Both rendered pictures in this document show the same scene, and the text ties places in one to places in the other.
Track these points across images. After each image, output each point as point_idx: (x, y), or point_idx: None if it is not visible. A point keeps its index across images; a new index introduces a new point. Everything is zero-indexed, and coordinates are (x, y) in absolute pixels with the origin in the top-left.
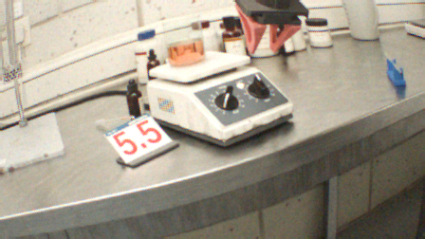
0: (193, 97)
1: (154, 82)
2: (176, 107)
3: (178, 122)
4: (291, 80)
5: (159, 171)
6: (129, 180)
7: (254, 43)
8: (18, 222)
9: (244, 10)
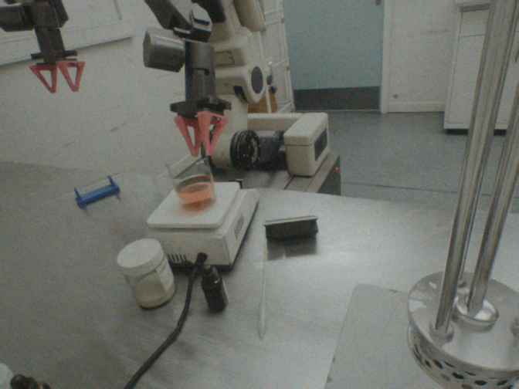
0: (245, 191)
1: (223, 226)
2: (244, 213)
3: (245, 225)
4: (93, 254)
5: (306, 203)
6: (331, 204)
7: (217, 140)
8: None
9: (229, 106)
